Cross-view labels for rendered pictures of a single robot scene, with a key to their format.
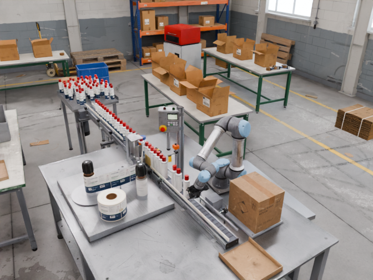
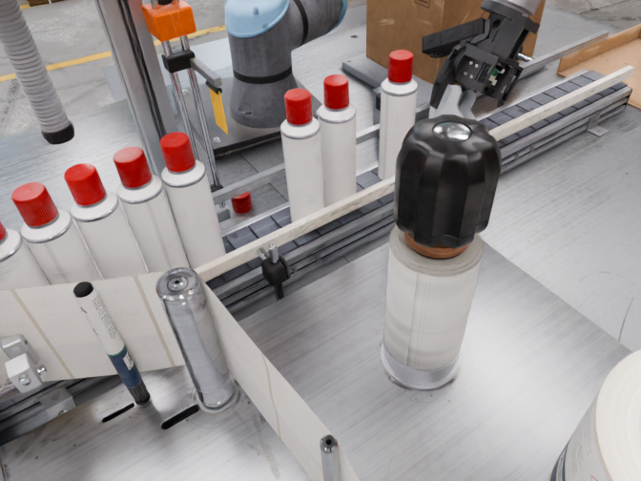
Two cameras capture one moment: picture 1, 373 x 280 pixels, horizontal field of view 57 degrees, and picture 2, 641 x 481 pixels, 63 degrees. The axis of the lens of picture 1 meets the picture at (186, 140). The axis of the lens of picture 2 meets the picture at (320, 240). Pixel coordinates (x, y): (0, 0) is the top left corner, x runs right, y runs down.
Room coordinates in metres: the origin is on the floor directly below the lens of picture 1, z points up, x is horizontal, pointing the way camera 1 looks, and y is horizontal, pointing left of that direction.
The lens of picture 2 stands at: (2.25, 0.68, 1.40)
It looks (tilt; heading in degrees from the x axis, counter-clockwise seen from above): 44 degrees down; 272
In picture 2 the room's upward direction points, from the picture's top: 4 degrees counter-clockwise
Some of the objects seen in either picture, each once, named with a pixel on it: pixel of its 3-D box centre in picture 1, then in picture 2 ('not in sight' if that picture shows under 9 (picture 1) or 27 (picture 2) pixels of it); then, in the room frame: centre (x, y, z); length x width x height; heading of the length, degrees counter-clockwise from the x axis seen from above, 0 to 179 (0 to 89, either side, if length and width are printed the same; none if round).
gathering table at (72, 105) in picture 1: (90, 124); not in sight; (4.41, 1.36, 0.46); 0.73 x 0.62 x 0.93; 33
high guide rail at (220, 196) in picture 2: (191, 189); (391, 123); (2.16, -0.04, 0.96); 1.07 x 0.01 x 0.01; 33
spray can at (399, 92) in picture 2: (186, 186); (397, 120); (2.15, 0.00, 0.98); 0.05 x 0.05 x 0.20
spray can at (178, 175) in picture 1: (178, 180); (338, 147); (2.24, 0.06, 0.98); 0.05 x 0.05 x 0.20
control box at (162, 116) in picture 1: (169, 119); not in sight; (2.51, 0.14, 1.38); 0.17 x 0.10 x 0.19; 88
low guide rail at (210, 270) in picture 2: (183, 198); (420, 171); (2.12, 0.02, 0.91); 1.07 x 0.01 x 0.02; 33
